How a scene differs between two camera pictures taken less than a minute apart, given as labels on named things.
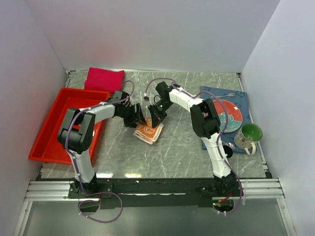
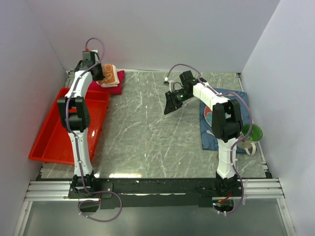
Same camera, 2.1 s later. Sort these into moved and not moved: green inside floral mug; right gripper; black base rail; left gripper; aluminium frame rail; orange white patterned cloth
Moved: orange white patterned cloth; left gripper; right gripper
Not moved: green inside floral mug; aluminium frame rail; black base rail
